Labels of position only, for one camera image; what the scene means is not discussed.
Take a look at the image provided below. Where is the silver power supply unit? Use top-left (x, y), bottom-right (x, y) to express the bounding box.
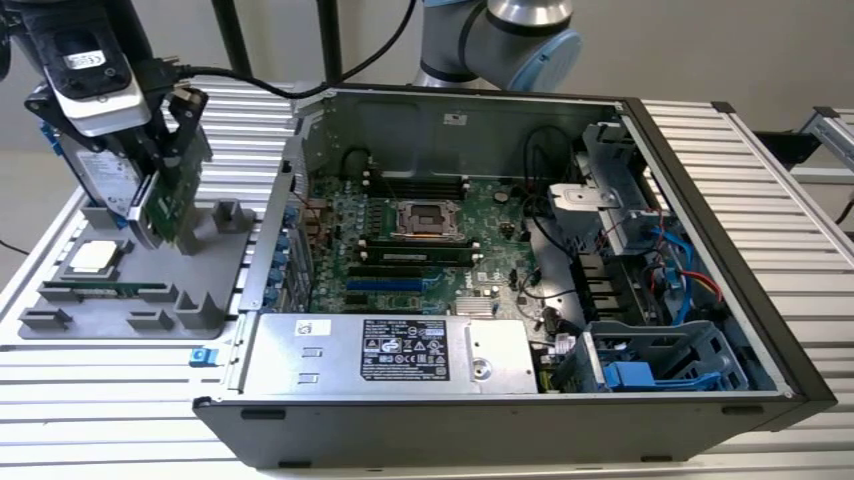
top-left (243, 313), bottom-right (541, 396)

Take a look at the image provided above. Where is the black expansion slot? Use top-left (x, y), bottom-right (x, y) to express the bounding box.
top-left (346, 265), bottom-right (427, 279)

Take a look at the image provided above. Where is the grey plastic parts rack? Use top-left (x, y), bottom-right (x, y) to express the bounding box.
top-left (16, 197), bottom-right (259, 342)

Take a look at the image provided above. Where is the hard disk in blue carrier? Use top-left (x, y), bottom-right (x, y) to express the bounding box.
top-left (38, 122), bottom-right (146, 231)

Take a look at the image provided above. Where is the neighbouring aluminium slat table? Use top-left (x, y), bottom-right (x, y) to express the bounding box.
top-left (790, 105), bottom-right (854, 185)

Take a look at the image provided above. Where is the blue expansion slot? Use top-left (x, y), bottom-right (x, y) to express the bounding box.
top-left (344, 278), bottom-right (430, 294)

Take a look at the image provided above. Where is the blue data wire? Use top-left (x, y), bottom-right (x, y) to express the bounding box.
top-left (643, 224), bottom-right (699, 321)

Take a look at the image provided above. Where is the green Dell motherboard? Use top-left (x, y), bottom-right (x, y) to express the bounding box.
top-left (296, 172), bottom-right (543, 317)

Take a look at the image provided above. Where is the blue disk carrier handle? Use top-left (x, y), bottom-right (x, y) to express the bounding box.
top-left (602, 360), bottom-right (657, 392)

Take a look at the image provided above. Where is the metal CPU socket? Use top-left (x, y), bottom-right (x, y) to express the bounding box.
top-left (390, 198), bottom-right (462, 241)

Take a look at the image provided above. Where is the green RAM stick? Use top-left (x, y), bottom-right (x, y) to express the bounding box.
top-left (364, 248), bottom-right (470, 265)
top-left (40, 282), bottom-right (168, 297)

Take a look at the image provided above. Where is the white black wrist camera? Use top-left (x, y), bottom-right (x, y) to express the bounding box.
top-left (23, 12), bottom-right (154, 137)

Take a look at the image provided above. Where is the black looped cable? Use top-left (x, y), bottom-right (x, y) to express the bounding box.
top-left (522, 125), bottom-right (575, 201)
top-left (340, 144), bottom-right (374, 177)

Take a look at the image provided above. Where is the open black PC case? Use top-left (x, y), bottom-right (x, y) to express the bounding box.
top-left (191, 82), bottom-right (839, 471)

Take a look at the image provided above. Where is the black RAM slot bank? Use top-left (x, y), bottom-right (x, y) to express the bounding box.
top-left (380, 172), bottom-right (470, 200)
top-left (356, 238), bottom-right (483, 267)

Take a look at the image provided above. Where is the black stand pole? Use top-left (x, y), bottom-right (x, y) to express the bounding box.
top-left (211, 0), bottom-right (256, 82)
top-left (316, 0), bottom-right (346, 85)

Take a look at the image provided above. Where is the silver finned heat sink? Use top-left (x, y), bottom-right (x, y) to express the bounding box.
top-left (455, 295), bottom-right (499, 317)

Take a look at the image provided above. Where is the thick black camera cable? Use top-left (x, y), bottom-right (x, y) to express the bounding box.
top-left (143, 0), bottom-right (422, 99)

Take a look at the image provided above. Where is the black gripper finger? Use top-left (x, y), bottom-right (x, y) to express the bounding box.
top-left (163, 87), bottom-right (210, 189)
top-left (24, 85), bottom-right (162, 176)

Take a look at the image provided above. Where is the grey disk bay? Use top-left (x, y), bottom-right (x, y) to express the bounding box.
top-left (557, 319), bottom-right (759, 395)

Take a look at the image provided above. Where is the green Nvidia graphics card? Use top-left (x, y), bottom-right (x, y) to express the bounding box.
top-left (124, 142), bottom-right (214, 251)

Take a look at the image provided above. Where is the silver CPU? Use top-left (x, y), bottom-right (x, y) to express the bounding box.
top-left (66, 241), bottom-right (128, 274)

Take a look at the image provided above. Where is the grey metal drive cage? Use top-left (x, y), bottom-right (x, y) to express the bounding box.
top-left (546, 122), bottom-right (675, 256)

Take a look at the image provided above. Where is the red data wire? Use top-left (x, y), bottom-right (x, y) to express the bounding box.
top-left (686, 269), bottom-right (726, 301)

